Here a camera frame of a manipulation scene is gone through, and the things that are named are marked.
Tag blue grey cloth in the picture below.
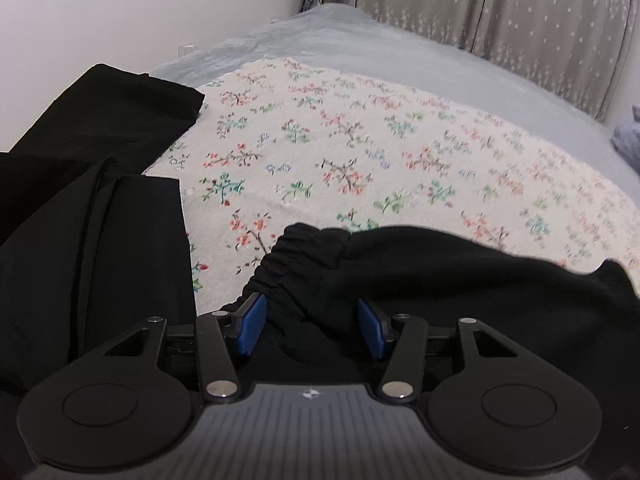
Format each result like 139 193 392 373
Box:
611 105 640 174

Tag floral white bed cover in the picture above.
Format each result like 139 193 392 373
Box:
150 58 639 313

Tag black pants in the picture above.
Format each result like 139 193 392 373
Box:
1 65 639 479

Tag grey patterned curtain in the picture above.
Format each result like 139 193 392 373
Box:
356 0 639 120

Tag light blue bed sheet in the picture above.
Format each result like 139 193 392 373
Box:
151 3 639 200

